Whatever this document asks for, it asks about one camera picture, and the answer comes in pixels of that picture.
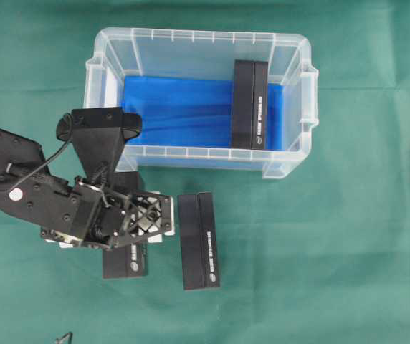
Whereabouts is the blue cloth liner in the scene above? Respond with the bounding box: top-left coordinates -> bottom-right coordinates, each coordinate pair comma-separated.
122,76 -> 283,151

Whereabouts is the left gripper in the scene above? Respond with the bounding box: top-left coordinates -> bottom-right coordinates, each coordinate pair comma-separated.
39,185 -> 176,251

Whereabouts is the green table cloth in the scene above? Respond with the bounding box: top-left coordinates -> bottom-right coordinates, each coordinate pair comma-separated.
0,1 -> 410,343

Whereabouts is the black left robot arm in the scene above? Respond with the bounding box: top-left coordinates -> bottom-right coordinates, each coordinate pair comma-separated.
0,118 -> 174,251

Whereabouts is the black box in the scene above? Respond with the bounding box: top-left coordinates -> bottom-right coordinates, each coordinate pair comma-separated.
102,171 -> 151,280
178,192 -> 220,290
231,60 -> 268,150

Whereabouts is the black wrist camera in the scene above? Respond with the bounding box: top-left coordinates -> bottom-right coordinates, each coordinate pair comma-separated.
56,107 -> 143,186

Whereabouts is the clear plastic storage case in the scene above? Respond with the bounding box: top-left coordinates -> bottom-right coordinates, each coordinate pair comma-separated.
84,28 -> 318,179

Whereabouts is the black camera cable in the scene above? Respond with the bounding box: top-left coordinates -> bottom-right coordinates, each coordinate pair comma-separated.
4,114 -> 77,189

